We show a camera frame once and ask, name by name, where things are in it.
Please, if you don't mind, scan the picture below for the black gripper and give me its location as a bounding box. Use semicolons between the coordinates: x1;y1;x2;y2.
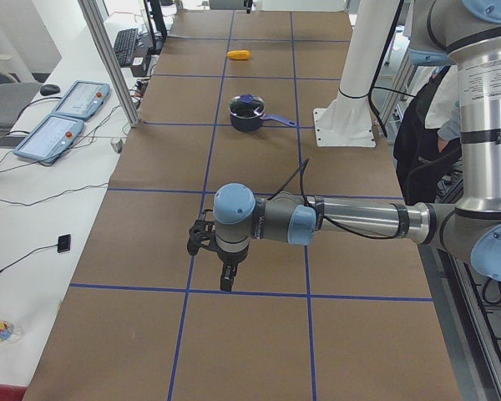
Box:
215;240;250;292

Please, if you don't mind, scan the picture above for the glass pot lid blue knob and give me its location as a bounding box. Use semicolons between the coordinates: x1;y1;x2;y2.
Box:
229;94;265;119

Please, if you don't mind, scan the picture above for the yellow corn cob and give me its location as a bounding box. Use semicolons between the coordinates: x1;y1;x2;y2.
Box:
226;49;251;61

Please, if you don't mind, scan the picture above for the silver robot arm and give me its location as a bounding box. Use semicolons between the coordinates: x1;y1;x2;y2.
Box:
211;1;501;291

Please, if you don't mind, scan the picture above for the dark blue saucepan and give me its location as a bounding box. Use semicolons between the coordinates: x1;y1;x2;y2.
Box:
229;94;296;132

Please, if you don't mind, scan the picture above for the small black square device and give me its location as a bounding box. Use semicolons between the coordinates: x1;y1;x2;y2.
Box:
57;234;72;253

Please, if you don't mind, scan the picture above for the brown paper table cover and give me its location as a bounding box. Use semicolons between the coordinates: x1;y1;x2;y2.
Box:
25;11;461;400

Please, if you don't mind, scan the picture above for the lower blue teach pendant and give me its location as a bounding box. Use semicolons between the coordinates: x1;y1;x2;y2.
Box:
13;114;84;164

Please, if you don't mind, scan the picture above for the blue teach pendant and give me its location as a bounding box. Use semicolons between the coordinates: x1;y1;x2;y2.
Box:
53;80;110;121
13;114;84;164

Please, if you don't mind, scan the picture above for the person in white coat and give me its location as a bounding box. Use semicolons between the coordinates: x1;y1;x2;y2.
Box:
393;66;461;206

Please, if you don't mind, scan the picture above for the upper blue teach pendant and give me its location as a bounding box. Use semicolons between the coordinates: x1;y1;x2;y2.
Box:
53;80;110;121

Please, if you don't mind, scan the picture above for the plastic bottle red label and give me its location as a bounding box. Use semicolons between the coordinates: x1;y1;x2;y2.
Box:
0;318;23;343

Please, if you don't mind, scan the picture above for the black keyboard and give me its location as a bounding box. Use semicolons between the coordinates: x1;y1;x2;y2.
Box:
114;28;138;67

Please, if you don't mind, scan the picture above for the black computer mouse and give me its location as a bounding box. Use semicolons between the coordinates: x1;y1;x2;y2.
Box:
39;84;61;96

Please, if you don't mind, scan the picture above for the office chair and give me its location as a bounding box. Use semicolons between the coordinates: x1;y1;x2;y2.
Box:
0;54;42;136

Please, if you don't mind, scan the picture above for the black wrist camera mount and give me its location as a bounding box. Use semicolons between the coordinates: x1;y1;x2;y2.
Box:
186;220;217;256

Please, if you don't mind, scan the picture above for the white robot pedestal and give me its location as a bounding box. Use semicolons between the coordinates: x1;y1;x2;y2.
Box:
313;0;403;148

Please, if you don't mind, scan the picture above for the aluminium frame post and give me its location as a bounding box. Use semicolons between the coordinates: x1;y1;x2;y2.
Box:
78;0;139;128

